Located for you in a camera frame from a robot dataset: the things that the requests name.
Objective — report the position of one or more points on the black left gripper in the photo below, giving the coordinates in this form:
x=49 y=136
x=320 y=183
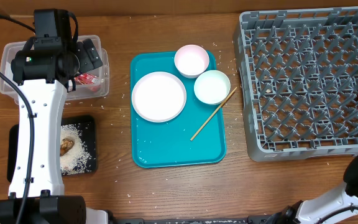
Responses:
x=88 y=56

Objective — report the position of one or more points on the red snack wrapper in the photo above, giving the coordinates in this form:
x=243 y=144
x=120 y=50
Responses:
x=86 y=79

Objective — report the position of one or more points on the large white plate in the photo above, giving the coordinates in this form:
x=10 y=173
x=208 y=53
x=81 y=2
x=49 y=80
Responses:
x=158 y=97

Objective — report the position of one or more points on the brown nut cluster snack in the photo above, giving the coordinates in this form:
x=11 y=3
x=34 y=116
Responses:
x=65 y=146

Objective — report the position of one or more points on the pink white bowl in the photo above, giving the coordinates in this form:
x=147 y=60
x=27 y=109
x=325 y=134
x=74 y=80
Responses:
x=191 y=60

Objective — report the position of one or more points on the wooden chopstick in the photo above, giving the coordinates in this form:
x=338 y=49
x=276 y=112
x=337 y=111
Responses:
x=213 y=114

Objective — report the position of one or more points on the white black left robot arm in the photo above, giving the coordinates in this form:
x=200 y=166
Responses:
x=43 y=73

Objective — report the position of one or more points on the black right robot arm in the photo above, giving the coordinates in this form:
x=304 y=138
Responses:
x=334 y=206

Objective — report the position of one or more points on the grey dishwasher rack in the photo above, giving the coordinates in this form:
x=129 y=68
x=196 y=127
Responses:
x=299 y=76

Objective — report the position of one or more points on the black plastic tray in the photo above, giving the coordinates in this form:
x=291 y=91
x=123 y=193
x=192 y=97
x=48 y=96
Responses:
x=86 y=127

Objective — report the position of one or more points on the clear plastic bin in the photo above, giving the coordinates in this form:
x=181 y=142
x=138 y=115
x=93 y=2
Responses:
x=99 y=89

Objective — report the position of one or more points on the teal serving tray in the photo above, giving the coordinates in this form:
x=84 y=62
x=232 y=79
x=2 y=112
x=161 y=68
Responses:
x=168 y=144

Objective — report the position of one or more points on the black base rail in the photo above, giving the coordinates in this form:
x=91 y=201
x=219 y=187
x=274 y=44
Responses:
x=253 y=219

